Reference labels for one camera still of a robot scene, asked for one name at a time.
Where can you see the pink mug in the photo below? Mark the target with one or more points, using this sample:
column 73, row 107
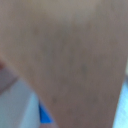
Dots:
column 70, row 56

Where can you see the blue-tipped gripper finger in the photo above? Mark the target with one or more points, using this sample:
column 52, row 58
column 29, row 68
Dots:
column 44, row 115

